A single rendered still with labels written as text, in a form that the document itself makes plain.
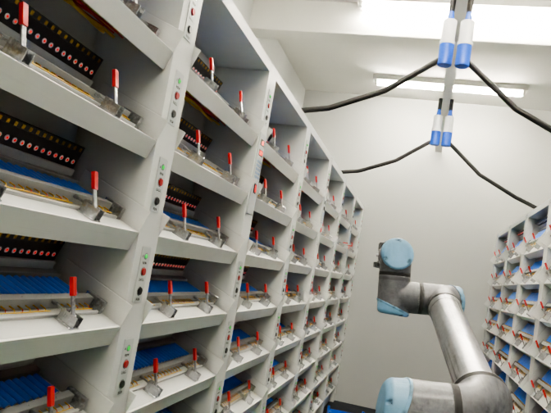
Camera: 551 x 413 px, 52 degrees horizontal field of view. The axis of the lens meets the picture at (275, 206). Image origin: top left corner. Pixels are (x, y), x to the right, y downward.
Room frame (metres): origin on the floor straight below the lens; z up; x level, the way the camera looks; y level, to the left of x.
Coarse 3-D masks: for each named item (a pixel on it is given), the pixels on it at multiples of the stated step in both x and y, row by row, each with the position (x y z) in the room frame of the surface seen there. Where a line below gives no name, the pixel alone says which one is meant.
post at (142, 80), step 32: (160, 0) 1.23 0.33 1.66; (128, 64) 1.25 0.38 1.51; (128, 96) 1.24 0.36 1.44; (160, 96) 1.22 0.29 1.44; (96, 160) 1.25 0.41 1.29; (128, 160) 1.23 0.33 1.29; (128, 192) 1.23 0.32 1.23; (160, 224) 1.31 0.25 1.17; (64, 256) 1.26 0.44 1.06; (96, 256) 1.24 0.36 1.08; (128, 256) 1.22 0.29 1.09; (128, 288) 1.22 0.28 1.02; (128, 320) 1.25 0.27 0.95; (96, 352) 1.23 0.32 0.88; (96, 384) 1.23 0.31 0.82; (128, 384) 1.30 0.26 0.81
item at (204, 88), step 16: (192, 64) 1.31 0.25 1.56; (192, 80) 1.35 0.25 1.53; (208, 80) 1.48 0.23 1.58; (192, 96) 1.62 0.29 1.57; (208, 96) 1.46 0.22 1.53; (240, 96) 1.74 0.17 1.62; (208, 112) 1.74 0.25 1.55; (224, 112) 1.59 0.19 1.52; (240, 112) 1.74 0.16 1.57; (240, 128) 1.74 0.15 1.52; (256, 128) 1.90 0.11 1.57
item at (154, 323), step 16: (160, 272) 1.74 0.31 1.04; (176, 272) 1.85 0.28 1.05; (192, 272) 1.93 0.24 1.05; (208, 288) 1.91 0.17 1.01; (160, 304) 1.54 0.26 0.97; (176, 304) 1.64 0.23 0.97; (224, 304) 1.90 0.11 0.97; (144, 320) 1.34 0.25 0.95; (160, 320) 1.41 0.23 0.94; (176, 320) 1.50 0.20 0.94; (192, 320) 1.62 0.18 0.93; (208, 320) 1.76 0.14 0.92; (144, 336) 1.37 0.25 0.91
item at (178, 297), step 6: (150, 294) 1.48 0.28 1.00; (156, 294) 1.51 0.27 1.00; (162, 294) 1.55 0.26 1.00; (168, 294) 1.58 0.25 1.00; (174, 294) 1.62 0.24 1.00; (180, 294) 1.66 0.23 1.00; (186, 294) 1.70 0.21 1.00; (192, 294) 1.74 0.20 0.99; (198, 294) 1.79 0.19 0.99; (204, 294) 1.84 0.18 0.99; (150, 300) 1.48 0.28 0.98; (162, 300) 1.55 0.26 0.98; (168, 300) 1.59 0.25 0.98; (174, 300) 1.63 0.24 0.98; (180, 300) 1.68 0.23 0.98; (186, 300) 1.72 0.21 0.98; (192, 300) 1.76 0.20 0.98
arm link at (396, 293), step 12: (384, 276) 1.63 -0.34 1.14; (396, 276) 1.61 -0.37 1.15; (408, 276) 1.63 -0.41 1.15; (384, 288) 1.62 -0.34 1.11; (396, 288) 1.61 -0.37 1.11; (408, 288) 1.61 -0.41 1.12; (384, 300) 1.62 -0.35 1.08; (396, 300) 1.61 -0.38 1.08; (408, 300) 1.60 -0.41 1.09; (384, 312) 1.62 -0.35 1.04; (396, 312) 1.61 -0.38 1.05; (408, 312) 1.63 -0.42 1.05
